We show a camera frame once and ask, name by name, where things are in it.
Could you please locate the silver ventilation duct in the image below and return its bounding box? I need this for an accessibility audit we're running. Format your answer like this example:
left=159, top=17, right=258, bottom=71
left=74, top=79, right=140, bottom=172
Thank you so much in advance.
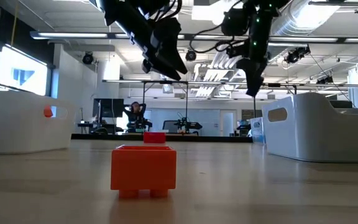
left=267, top=0, right=341, bottom=63

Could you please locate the white plastic bin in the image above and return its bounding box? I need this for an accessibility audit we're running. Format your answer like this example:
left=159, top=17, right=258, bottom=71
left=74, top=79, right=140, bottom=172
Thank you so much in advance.
left=0, top=90, right=76, bottom=156
left=262, top=92, right=358, bottom=164

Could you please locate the black computer monitor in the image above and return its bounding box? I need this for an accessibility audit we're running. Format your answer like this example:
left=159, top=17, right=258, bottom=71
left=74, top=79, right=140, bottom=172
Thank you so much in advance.
left=92, top=98, right=125, bottom=119

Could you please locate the large bright window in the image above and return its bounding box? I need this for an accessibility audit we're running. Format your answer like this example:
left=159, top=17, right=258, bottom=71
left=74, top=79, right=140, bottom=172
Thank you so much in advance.
left=0, top=45, right=48, bottom=96

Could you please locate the long ceiling light bar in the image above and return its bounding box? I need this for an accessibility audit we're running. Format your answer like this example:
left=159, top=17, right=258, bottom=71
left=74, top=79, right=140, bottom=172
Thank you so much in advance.
left=268, top=36, right=358, bottom=44
left=29, top=30, right=130, bottom=40

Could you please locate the pale background door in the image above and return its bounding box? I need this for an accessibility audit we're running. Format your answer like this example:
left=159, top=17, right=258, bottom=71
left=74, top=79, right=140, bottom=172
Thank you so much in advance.
left=219, top=109, right=237, bottom=137

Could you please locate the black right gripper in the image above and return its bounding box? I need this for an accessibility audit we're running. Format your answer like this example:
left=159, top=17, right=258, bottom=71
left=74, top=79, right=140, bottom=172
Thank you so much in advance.
left=221, top=0, right=290, bottom=97

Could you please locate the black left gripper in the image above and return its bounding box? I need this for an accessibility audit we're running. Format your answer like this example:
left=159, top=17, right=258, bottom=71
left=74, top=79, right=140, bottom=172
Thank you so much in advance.
left=104, top=0, right=188, bottom=81

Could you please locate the hanging yellow cable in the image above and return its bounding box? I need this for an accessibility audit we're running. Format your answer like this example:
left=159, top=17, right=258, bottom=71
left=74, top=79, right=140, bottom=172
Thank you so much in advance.
left=10, top=0, right=19, bottom=47

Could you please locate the black aluminium table frame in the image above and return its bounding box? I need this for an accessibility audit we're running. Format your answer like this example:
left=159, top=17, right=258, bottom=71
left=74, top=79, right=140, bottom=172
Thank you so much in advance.
left=70, top=133, right=254, bottom=143

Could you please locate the red toy building block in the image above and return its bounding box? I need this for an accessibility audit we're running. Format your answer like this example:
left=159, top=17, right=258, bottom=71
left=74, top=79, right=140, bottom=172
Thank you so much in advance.
left=143, top=131, right=167, bottom=144

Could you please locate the person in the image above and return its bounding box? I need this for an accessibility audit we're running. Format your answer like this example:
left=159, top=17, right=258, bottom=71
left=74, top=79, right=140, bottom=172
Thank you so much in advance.
left=123, top=101, right=148, bottom=133

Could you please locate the clear plastic bin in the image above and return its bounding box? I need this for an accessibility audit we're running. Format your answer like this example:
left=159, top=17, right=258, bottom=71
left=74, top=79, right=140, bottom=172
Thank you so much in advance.
left=249, top=116, right=265, bottom=144

